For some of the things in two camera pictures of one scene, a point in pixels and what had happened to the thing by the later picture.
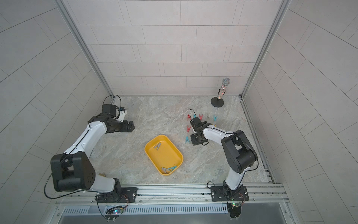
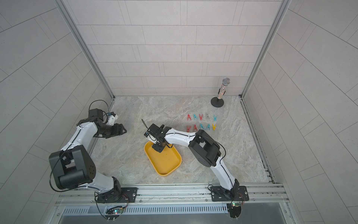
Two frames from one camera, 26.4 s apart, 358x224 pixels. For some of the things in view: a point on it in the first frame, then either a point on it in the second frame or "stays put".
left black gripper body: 124,127 -> 109,130
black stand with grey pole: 217,101 stays put
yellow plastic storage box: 164,155 stays put
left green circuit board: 113,213 stays put
